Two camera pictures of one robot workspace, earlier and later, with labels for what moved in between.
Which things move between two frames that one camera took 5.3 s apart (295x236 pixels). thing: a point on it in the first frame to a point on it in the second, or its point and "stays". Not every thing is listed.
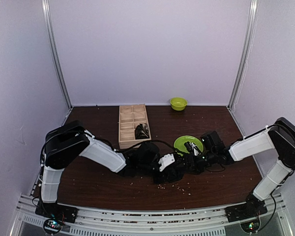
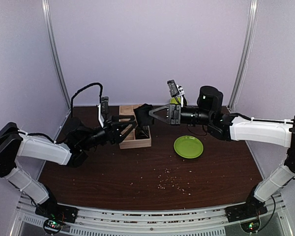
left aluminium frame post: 46,8 stays
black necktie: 173,172 to 142,114
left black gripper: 164,176 to 112,129
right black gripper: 193,165 to 176,107
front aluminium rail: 198,221 stays
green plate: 179,144 stays
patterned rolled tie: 142,131 stays
